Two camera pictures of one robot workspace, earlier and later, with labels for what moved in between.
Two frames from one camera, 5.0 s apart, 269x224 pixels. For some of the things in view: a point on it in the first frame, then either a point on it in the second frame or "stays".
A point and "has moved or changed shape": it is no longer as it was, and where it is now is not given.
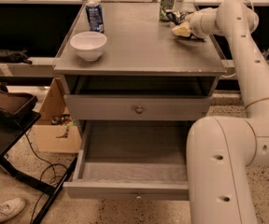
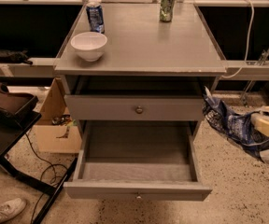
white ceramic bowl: [89, 44] stays
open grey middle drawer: [132, 160] stays
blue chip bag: [177, 17] has moved or changed shape
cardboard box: [56, 129] stays
